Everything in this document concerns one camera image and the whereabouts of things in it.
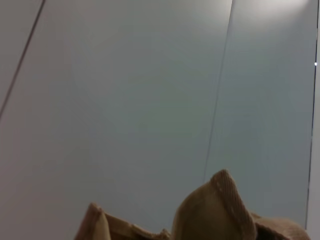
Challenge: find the khaki canvas food bag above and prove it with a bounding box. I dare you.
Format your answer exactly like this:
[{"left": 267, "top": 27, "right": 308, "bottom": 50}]
[{"left": 74, "top": 168, "right": 312, "bottom": 240}]

